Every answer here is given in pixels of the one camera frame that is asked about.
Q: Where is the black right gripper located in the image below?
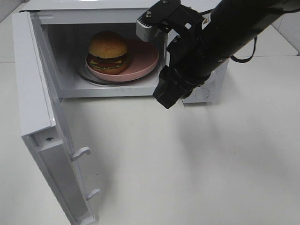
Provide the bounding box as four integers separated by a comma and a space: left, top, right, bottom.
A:
137, 0, 223, 109

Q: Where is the pink round plate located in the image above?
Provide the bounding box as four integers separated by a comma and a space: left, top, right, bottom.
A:
86, 39, 159, 82

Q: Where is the round white door button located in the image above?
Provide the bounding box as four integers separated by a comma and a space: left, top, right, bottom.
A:
195, 88, 210, 99

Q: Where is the toy hamburger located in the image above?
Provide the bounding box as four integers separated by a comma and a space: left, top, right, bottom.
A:
86, 31, 129, 75

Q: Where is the white microwave door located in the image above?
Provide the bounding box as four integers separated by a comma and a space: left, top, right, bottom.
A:
12, 11, 100, 225

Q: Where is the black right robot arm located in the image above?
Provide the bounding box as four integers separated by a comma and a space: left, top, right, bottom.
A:
136, 0, 300, 108

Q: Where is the white microwave oven body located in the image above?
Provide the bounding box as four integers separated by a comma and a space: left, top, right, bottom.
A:
19, 0, 241, 106

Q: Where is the glass microwave turntable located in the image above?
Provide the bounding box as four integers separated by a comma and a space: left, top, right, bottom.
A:
75, 65, 113, 86

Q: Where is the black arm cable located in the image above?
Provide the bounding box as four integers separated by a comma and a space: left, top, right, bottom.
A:
231, 36, 257, 63

